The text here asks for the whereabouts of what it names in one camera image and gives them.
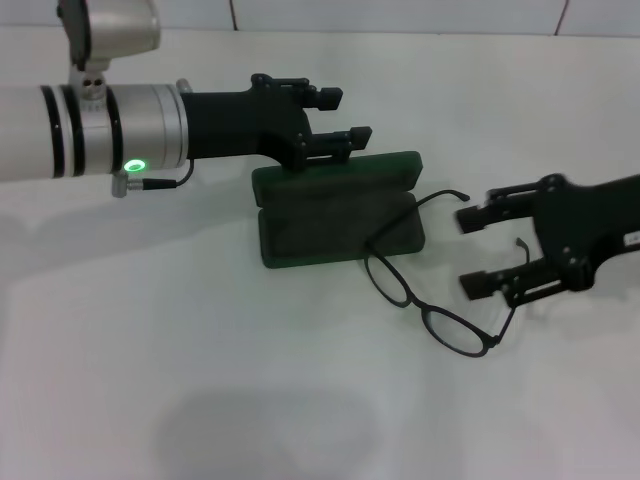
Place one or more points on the white label sticker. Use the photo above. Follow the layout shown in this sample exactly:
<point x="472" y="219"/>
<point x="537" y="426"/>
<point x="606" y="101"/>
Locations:
<point x="634" y="240"/>

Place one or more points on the green glasses case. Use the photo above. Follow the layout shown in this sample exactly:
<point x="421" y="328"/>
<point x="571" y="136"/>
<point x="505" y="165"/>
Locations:
<point x="320" y="230"/>

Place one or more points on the black glasses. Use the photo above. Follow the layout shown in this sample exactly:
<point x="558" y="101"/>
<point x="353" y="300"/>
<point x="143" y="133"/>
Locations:
<point x="415" y="301"/>

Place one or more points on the silver cylindrical wrist plug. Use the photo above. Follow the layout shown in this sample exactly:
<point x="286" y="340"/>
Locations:
<point x="182" y="86"/>

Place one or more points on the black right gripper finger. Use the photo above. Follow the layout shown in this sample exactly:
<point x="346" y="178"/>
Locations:
<point x="477" y="285"/>
<point x="470" y="220"/>

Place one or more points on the silver camera mount bracket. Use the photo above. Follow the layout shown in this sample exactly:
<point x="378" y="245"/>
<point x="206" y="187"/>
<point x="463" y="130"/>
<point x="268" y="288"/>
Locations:
<point x="90" y="82"/>

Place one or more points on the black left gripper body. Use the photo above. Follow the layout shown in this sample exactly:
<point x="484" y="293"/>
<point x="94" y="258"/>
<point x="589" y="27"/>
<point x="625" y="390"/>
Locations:
<point x="235" y="122"/>

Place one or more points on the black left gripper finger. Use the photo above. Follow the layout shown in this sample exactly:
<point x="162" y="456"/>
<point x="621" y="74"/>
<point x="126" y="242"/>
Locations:
<point x="360" y="137"/>
<point x="330" y="98"/>

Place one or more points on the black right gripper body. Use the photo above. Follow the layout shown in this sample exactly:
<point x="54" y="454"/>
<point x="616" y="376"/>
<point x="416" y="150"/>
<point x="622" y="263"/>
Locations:
<point x="590" y="225"/>

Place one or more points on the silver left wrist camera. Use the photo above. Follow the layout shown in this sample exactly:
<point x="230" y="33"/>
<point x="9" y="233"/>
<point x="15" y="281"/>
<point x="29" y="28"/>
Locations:
<point x="120" y="25"/>

